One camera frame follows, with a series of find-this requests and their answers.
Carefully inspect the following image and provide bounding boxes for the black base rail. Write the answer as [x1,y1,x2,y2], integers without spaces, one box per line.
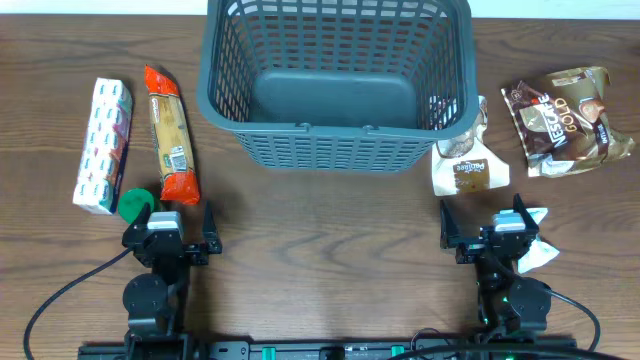
[77,333,579,360]

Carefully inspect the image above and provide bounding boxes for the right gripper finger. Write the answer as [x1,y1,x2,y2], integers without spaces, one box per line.
[440,200,461,249]
[513,193,539,233]

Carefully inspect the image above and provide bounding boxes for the spaghetti pack orange ends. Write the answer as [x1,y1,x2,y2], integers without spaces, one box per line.
[144,65,200,205]

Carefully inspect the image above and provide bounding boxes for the grey plastic basket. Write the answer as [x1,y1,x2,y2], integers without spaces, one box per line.
[197,0,479,173]

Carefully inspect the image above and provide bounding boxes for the Kleenex tissue multipack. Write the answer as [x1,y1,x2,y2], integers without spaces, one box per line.
[73,78,133,215]

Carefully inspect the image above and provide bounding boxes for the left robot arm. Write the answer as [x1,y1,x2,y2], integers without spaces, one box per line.
[122,204,222,360]

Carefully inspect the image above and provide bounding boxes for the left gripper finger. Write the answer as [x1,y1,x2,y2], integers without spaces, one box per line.
[202,201,223,254]
[130,203,151,230]

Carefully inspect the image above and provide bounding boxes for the green lid spice jar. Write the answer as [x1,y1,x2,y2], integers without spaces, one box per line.
[118,188,162,224]

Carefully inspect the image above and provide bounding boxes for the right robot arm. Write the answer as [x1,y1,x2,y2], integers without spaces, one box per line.
[440,194,551,344]

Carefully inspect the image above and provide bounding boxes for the dried mushroom pouch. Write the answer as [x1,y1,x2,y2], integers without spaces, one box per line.
[431,95,510,197]

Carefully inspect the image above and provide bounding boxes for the white teal small packet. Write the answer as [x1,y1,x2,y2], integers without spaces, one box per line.
[517,208,560,274]

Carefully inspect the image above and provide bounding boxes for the Nescafe Gold coffee bag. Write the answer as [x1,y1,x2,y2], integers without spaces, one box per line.
[501,66,635,178]

